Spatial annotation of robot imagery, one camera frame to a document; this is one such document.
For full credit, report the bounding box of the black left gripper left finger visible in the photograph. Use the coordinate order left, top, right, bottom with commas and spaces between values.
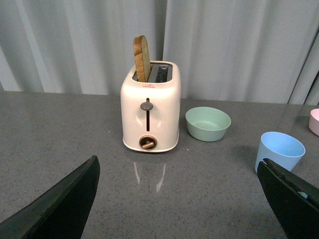
0, 156, 100, 239

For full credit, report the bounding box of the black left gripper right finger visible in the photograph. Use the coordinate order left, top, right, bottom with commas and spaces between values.
257, 158, 319, 239

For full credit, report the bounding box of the blue cup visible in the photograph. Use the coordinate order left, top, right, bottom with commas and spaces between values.
255, 131, 306, 172

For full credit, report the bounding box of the pink bowl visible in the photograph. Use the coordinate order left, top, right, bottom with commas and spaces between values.
309, 109, 319, 136

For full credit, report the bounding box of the green bowl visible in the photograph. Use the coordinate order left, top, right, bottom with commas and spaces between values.
185, 107, 231, 142

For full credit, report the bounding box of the cream two-slot toaster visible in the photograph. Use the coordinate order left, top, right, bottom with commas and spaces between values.
121, 61, 181, 153

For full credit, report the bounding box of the toasted bread slice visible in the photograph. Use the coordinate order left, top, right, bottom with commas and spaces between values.
133, 35, 151, 82

